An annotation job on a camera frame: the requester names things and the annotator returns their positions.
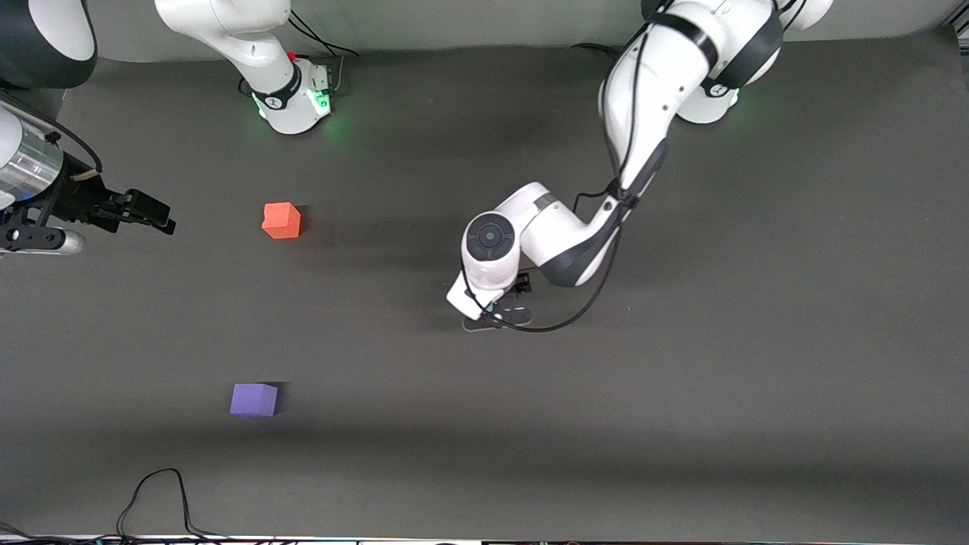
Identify thin black cable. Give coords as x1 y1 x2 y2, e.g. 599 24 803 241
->
0 521 118 545
117 468 228 543

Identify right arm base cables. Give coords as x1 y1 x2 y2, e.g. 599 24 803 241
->
286 11 361 96

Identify orange foam block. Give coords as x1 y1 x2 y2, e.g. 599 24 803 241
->
262 202 302 240

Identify purple foam block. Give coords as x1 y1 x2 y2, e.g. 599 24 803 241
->
229 383 279 417

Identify dark grey table mat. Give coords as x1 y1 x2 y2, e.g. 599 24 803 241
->
0 26 969 543

